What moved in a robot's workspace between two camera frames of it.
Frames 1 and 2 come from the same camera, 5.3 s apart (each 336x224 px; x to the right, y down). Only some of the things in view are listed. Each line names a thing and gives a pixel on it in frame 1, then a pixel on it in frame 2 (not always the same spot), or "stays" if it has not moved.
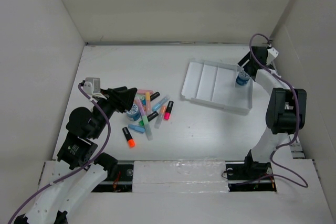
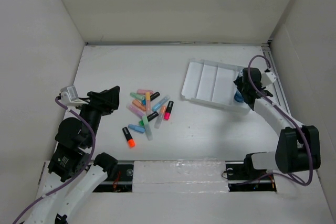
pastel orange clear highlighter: x=162 y=109 stays
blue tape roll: x=133 y=114 → x=238 y=96
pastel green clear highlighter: x=147 y=127 stays
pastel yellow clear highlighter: x=148 y=102 stays
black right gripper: x=244 y=60 → x=239 y=83
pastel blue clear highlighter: x=155 y=107 stays
